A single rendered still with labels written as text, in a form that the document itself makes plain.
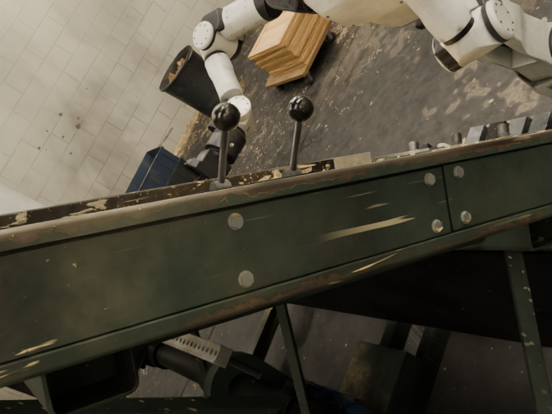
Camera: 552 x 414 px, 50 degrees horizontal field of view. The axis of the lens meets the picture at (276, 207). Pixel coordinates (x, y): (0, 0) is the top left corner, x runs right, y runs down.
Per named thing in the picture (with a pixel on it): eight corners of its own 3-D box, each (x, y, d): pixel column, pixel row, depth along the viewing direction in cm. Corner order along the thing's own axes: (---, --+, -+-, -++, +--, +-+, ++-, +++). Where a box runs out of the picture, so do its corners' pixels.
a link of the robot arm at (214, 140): (215, 194, 159) (236, 158, 162) (232, 191, 150) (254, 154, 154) (178, 166, 153) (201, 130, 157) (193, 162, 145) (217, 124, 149)
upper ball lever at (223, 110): (238, 199, 82) (247, 106, 75) (214, 204, 80) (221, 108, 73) (225, 187, 84) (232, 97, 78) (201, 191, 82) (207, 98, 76)
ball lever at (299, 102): (308, 185, 88) (321, 98, 82) (287, 189, 86) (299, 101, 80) (294, 175, 91) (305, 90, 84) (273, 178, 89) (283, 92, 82)
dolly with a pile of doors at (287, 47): (343, 28, 454) (305, -6, 436) (315, 85, 442) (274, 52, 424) (301, 46, 507) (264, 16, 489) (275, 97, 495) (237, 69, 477)
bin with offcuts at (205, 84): (252, 80, 566) (196, 39, 537) (228, 125, 554) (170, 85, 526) (229, 88, 611) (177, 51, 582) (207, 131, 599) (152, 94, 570)
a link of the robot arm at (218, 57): (208, 94, 161) (186, 42, 169) (235, 102, 169) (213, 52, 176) (232, 68, 155) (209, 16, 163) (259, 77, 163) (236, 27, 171)
